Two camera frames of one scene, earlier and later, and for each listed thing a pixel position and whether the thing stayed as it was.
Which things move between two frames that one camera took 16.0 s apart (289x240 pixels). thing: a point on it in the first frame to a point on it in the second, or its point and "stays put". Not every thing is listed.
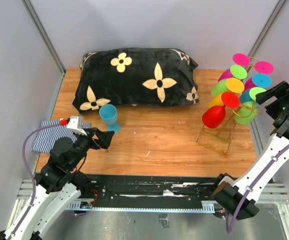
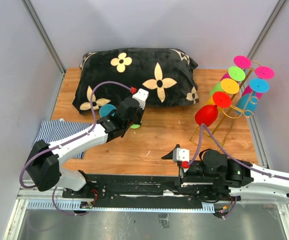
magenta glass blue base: (262, 80) to (258, 86)
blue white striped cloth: (46, 136) stays put
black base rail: (147, 193) stays put
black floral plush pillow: (135, 77) stays put
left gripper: (105, 137) to (139, 120)
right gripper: (282, 91) to (182, 171)
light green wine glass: (246, 113) to (135, 126)
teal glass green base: (250, 95) to (247, 104)
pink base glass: (263, 67) to (264, 72)
